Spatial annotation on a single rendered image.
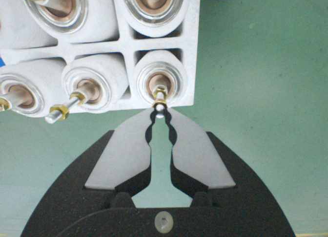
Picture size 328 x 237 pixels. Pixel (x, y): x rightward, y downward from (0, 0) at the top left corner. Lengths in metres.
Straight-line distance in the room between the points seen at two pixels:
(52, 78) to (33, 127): 0.50
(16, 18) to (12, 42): 0.03
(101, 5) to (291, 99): 0.71
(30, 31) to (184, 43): 0.25
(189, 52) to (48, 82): 0.26
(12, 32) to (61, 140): 0.54
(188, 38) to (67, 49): 0.23
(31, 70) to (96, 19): 0.14
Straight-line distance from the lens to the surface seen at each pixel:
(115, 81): 0.23
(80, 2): 0.23
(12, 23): 0.29
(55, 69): 0.33
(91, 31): 0.23
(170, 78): 0.21
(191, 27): 0.28
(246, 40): 0.53
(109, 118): 0.58
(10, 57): 0.40
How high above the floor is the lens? 0.45
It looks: 60 degrees down
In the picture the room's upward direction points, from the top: 176 degrees clockwise
